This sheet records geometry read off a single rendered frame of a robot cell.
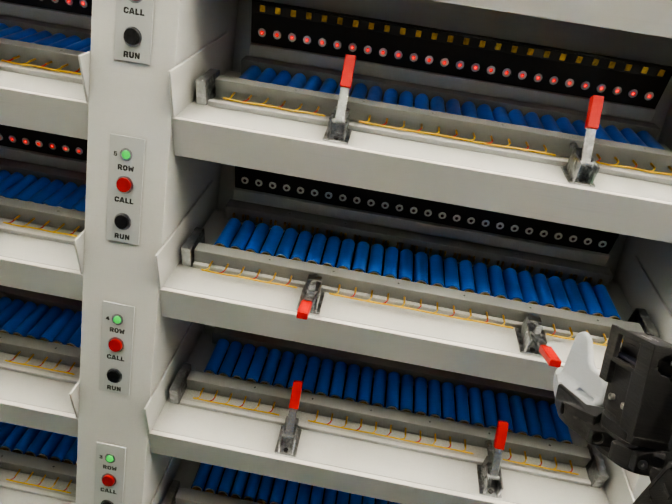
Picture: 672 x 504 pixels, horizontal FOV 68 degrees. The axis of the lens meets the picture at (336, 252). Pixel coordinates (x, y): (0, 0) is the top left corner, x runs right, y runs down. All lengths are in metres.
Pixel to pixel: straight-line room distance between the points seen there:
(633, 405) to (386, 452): 0.42
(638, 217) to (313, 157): 0.35
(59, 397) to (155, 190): 0.33
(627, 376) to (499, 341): 0.28
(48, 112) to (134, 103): 0.11
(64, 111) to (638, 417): 0.60
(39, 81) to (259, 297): 0.36
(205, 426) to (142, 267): 0.23
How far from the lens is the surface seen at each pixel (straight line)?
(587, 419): 0.39
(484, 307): 0.64
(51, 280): 0.71
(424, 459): 0.73
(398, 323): 0.61
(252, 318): 0.62
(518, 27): 0.78
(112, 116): 0.62
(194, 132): 0.59
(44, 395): 0.80
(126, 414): 0.73
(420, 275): 0.66
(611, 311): 0.73
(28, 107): 0.68
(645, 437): 0.36
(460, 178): 0.56
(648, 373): 0.35
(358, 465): 0.70
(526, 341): 0.63
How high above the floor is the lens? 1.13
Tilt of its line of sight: 15 degrees down
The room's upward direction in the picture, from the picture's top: 10 degrees clockwise
